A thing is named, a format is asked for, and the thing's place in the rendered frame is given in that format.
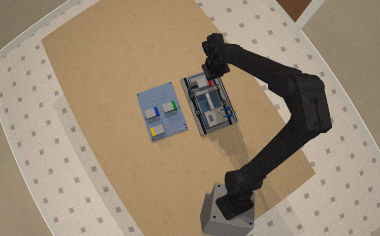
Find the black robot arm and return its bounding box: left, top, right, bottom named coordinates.
left=202, top=33, right=332, bottom=220

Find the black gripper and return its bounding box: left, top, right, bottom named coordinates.
left=202, top=63, right=230, bottom=81

